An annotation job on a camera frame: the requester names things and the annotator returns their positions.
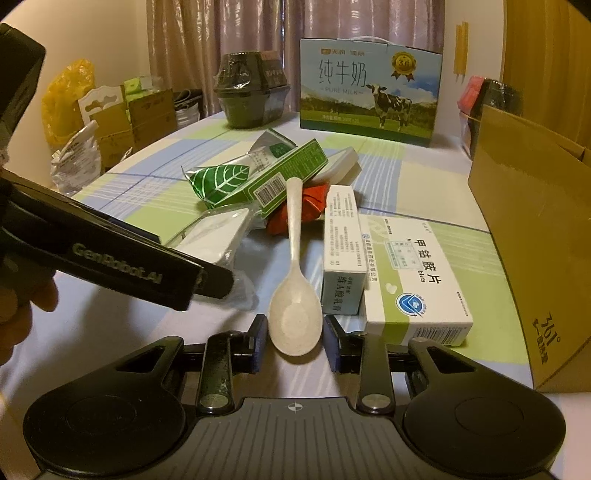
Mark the white square night light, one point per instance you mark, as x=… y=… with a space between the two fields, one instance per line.
x=341 y=161

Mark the green and white spray box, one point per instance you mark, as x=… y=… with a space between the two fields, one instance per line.
x=281 y=177

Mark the checked cloth-covered desktop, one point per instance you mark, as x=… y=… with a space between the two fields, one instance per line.
x=415 y=184

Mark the small green and white box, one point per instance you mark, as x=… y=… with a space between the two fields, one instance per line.
x=136 y=87

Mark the brown cardboard box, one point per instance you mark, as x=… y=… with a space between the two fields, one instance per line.
x=531 y=230

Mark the clear plastic package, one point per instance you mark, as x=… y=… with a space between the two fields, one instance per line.
x=212 y=235

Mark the narrow white ointment box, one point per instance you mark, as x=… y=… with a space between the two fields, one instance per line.
x=341 y=258

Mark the person's left hand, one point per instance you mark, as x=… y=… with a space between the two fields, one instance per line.
x=30 y=302

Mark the wrapped black bowl set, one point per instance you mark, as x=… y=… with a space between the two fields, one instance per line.
x=244 y=97

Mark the wrapped black bowls red label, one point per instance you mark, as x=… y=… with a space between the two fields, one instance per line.
x=503 y=97

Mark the beige curtain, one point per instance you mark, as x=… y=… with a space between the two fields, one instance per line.
x=198 y=37

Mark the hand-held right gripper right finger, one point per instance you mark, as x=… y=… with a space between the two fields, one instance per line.
x=333 y=344

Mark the green leaf foil packet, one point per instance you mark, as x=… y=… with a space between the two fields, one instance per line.
x=221 y=180

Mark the white and green tablet box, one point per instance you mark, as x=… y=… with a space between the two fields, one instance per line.
x=415 y=286

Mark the yellow plastic bag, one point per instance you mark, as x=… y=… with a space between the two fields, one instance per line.
x=60 y=92

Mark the yellow wall hanging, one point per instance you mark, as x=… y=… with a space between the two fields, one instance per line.
x=461 y=50

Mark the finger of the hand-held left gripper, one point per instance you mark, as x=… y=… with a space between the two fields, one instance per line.
x=217 y=281

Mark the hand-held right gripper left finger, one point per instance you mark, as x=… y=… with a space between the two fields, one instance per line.
x=258 y=344

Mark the brown cardboard storage carton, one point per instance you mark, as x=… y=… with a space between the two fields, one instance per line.
x=147 y=120

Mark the wooden door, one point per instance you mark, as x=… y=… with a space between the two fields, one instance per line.
x=554 y=69

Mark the milk carton gift box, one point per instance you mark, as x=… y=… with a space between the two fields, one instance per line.
x=351 y=83

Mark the grey shopping bag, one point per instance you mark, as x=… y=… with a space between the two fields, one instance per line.
x=189 y=106

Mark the red snack wrapper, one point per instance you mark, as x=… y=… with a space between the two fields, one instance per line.
x=314 y=201

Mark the beige plastic spoon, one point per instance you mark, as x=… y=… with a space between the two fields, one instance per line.
x=295 y=318

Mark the clear crumpled plastic bag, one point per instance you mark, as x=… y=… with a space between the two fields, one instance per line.
x=76 y=157

